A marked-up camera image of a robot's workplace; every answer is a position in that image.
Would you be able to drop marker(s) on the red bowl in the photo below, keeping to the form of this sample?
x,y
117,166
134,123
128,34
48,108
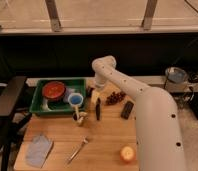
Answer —
x,y
53,90

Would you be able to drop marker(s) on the metal fork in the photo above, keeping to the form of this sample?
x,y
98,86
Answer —
x,y
74,154

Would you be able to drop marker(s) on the black dish brush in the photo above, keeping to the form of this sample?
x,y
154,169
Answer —
x,y
97,105

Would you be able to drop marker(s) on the green plastic bin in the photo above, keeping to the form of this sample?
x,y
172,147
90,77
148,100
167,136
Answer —
x,y
62,106

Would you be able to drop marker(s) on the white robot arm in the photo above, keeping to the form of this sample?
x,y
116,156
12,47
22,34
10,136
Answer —
x,y
158,133

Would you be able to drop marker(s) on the black rectangular block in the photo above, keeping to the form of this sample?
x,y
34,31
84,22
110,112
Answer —
x,y
127,109

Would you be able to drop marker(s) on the bunch of dark grapes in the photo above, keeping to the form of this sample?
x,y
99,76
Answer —
x,y
115,98

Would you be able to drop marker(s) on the white spoon in bin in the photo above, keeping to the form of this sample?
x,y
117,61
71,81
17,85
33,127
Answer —
x,y
44,105

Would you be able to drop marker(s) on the grey blue cloth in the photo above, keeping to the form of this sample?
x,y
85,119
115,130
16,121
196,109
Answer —
x,y
38,150

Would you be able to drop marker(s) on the yellow red apple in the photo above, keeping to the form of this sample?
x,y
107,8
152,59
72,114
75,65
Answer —
x,y
127,154

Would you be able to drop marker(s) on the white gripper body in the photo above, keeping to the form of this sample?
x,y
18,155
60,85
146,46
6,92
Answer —
x,y
99,82

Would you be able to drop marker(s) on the wooden handled scoop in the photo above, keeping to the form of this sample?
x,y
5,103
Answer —
x,y
80,116

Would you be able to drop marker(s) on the black office chair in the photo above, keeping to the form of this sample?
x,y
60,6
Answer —
x,y
8,129

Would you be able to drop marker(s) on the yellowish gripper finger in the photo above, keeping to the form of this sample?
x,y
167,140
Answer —
x,y
94,96

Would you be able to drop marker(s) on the blue cup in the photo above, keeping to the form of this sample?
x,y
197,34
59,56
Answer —
x,y
75,99

